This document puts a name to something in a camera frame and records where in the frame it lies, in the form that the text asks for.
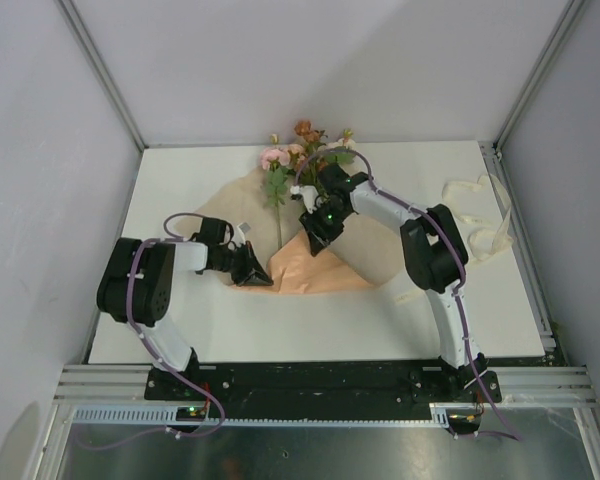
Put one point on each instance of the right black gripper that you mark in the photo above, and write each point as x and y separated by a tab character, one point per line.
322	237

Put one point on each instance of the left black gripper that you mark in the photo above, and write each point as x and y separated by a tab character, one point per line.
257	277

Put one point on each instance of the orange beige wrapping paper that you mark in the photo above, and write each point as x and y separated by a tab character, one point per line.
367	254

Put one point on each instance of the pink fake flower stem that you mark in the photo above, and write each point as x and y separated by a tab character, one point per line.
279	162

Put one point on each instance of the white fake flower stem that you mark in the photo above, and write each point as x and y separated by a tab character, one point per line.
339	151

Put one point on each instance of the brown orange fake flower stem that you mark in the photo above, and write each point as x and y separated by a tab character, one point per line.
308	164

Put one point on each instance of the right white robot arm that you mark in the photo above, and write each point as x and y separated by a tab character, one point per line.
434	255

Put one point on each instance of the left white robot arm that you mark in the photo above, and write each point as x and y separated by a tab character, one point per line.
136	286

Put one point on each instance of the cream ribbon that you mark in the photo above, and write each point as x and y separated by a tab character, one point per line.
486	240

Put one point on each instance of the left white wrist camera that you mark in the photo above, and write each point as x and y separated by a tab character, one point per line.
240	232

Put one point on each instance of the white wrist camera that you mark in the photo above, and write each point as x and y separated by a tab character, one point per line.
240	232
307	193

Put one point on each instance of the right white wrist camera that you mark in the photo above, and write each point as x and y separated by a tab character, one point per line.
307	193

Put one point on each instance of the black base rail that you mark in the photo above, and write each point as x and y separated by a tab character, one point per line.
344	391

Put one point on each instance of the aluminium frame profile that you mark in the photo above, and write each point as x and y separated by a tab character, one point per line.
102	384

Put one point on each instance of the left aluminium corner post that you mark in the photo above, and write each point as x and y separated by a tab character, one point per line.
94	58

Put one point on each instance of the aluminium corner post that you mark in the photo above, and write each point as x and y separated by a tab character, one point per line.
94	58
564	28

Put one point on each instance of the right aluminium corner post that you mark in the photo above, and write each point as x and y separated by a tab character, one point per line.
564	28

